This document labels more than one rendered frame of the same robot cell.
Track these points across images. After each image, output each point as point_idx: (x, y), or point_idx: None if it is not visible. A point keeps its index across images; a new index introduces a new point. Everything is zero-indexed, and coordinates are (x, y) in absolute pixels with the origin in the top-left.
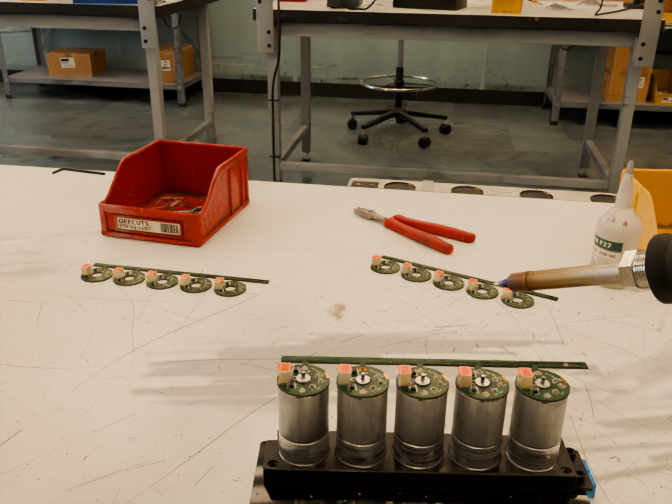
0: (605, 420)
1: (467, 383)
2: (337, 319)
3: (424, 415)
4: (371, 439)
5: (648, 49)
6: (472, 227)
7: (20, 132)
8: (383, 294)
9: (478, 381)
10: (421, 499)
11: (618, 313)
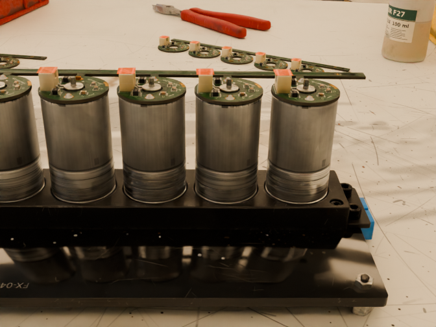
0: (391, 167)
1: (207, 86)
2: (109, 86)
3: (151, 128)
4: (87, 164)
5: None
6: (270, 20)
7: None
8: (165, 67)
9: (223, 87)
10: (153, 239)
11: (411, 80)
